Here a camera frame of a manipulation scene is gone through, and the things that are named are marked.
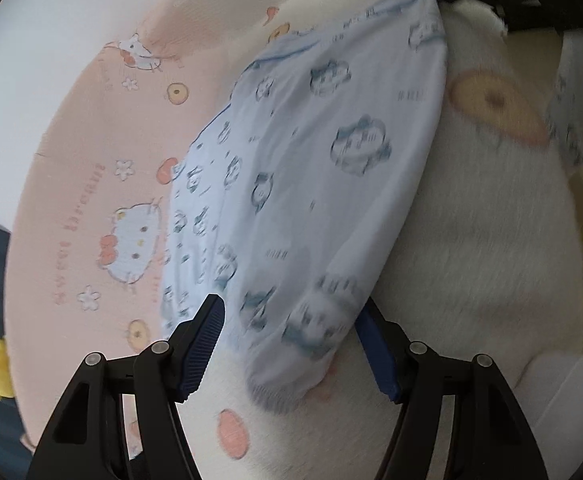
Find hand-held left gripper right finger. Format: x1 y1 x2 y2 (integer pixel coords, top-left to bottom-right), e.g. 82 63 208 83
355 299 547 480

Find pink cream cat print blanket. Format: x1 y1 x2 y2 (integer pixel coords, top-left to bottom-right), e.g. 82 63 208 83
4 0 583 480

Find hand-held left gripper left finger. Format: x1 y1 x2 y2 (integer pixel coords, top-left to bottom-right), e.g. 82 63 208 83
26 294 226 480

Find white cartoon print pants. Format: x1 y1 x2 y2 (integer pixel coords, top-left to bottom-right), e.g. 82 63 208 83
160 0 447 413

